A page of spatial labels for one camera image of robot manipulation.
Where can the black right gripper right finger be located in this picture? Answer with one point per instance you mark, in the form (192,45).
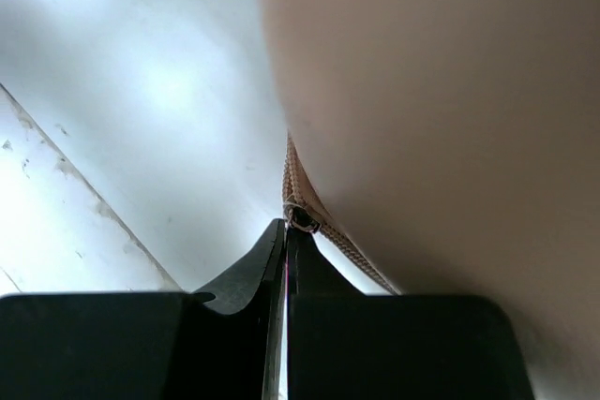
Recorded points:
(344,344)

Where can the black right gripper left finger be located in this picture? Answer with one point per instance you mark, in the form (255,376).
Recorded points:
(221,341)

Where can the pink hard-shell suitcase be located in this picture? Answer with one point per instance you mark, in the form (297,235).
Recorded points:
(456,143)

